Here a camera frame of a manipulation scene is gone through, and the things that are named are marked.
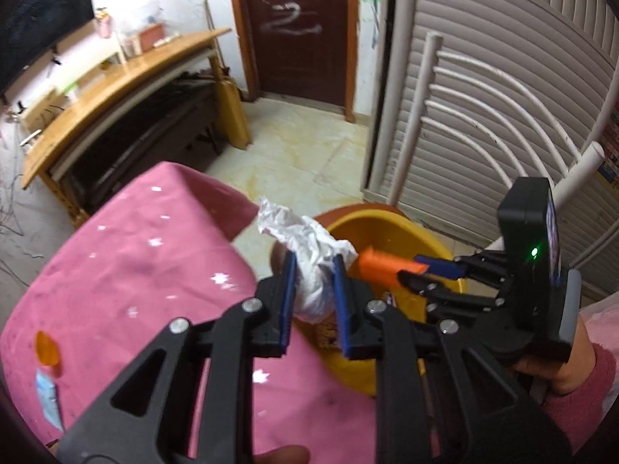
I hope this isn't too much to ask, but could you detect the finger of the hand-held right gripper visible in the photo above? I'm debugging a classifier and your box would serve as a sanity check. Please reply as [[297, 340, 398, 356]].
[[415, 250, 508, 283], [397, 271, 504, 311]]

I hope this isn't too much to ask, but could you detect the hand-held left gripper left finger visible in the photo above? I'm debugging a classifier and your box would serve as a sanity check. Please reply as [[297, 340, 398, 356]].
[[57, 251, 298, 464]]

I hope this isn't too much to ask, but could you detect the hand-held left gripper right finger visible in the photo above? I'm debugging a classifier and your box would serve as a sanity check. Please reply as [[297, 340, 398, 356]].
[[333, 254, 571, 464]]

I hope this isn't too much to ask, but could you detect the white tissue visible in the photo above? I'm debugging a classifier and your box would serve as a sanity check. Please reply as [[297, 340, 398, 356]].
[[256, 196, 359, 324]]

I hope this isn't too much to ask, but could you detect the orange wrapper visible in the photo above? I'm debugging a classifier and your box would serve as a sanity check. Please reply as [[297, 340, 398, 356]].
[[357, 246, 429, 287]]

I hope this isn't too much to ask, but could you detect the yellow plastic basin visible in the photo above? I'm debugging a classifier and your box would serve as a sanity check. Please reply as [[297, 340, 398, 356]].
[[271, 205, 469, 397]]

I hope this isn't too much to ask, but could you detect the person's right forearm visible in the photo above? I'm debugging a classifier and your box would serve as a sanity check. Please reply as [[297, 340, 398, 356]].
[[542, 290, 619, 455]]

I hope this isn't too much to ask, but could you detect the person's right hand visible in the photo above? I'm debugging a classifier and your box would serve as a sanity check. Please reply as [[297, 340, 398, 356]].
[[513, 319, 598, 394]]

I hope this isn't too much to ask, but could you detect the person's left hand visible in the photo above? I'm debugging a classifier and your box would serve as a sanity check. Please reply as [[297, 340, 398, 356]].
[[254, 446, 310, 464]]

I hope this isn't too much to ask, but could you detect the pink star tablecloth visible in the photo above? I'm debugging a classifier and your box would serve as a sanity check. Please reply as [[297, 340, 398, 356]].
[[0, 162, 441, 460]]

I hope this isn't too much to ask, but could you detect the white metal chair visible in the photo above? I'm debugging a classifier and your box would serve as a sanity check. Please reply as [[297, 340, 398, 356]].
[[389, 31, 605, 257]]

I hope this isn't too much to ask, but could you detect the orange translucent lid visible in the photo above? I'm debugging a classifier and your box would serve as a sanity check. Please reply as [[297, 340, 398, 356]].
[[35, 331, 63, 368]]

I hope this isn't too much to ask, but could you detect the dark brown door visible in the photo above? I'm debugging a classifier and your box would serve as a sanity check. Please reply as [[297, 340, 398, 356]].
[[227, 0, 361, 124]]

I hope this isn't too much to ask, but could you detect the light blue wrapper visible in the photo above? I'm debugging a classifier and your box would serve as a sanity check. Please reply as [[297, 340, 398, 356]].
[[35, 368, 65, 431]]

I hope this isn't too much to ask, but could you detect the white louvred door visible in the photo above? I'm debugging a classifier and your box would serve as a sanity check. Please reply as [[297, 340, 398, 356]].
[[363, 0, 619, 300]]

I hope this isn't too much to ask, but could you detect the wooden desk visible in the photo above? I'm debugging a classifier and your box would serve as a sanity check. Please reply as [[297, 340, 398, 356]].
[[22, 28, 251, 228]]

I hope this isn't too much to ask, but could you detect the pink box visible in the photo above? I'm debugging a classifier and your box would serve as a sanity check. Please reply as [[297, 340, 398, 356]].
[[138, 23, 165, 51]]

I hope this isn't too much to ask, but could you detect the bundle of hanging cables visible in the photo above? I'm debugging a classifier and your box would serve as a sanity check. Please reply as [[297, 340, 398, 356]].
[[0, 188, 49, 262]]

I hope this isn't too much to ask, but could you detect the pink wall cup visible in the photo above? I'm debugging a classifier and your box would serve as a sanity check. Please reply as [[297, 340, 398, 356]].
[[94, 8, 113, 39]]

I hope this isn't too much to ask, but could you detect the black wall television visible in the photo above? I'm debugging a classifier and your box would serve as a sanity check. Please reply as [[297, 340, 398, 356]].
[[0, 0, 95, 95]]

